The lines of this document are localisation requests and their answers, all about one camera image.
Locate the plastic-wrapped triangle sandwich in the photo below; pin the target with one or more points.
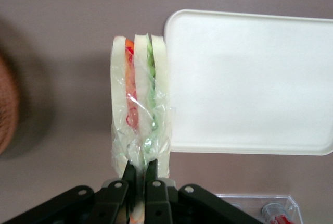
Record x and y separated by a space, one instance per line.
140 99

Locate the beige plastic tray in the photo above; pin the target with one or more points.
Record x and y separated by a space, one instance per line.
247 86

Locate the red cola bottle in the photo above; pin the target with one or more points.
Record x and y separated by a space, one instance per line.
274 212

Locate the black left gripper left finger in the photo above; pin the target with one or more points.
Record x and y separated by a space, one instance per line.
112 200

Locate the clear acrylic bottle rack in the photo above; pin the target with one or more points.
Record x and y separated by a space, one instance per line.
260 200

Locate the brown round wicker basket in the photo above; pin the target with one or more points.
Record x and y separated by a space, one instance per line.
7 104

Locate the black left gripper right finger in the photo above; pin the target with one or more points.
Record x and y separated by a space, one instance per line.
158 203

